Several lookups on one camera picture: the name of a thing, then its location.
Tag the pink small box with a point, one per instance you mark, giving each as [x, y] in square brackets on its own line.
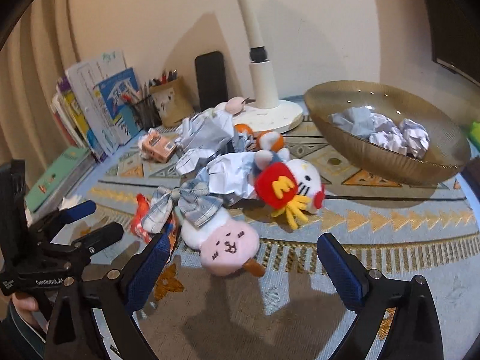
[156, 147]

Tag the green tissue box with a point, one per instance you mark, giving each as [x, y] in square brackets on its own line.
[474, 134]

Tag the three-ball dango plush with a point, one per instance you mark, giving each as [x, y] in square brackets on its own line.
[225, 245]

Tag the large paper ball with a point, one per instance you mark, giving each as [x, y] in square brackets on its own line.
[231, 175]

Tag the black smartphone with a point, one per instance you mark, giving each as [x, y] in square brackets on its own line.
[211, 79]

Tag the orange fruit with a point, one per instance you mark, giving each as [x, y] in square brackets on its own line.
[243, 130]
[270, 140]

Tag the plaid fabric bow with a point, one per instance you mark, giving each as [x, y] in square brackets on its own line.
[194, 201]

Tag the brown paper pen holder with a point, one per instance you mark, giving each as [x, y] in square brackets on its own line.
[173, 102]

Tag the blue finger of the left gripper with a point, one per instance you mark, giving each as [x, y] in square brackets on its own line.
[57, 219]

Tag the amber ribbed glass bowl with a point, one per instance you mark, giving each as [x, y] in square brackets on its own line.
[449, 149]

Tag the paper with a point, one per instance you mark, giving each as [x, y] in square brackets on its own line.
[406, 138]

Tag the white desk lamp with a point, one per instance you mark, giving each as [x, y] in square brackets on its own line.
[268, 111]

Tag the Hello Kitty plush toy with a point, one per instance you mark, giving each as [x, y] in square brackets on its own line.
[291, 187]

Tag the black mesh pen holder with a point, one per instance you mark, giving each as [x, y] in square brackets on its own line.
[146, 114]

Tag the person's left hand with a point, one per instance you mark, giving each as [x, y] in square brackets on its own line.
[27, 308]

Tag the flat green books stack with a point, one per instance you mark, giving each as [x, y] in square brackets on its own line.
[63, 174]

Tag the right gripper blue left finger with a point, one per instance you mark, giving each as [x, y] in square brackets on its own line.
[73, 332]

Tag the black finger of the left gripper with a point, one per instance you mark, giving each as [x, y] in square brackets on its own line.
[88, 245]

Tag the paper ball top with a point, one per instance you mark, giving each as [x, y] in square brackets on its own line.
[209, 130]

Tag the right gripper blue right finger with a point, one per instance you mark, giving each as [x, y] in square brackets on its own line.
[415, 330]

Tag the orange snack packet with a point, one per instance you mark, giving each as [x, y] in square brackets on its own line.
[156, 216]

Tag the black wall television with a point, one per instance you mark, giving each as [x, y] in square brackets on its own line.
[454, 32]

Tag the upright blue white books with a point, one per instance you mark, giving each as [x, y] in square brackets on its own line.
[97, 94]

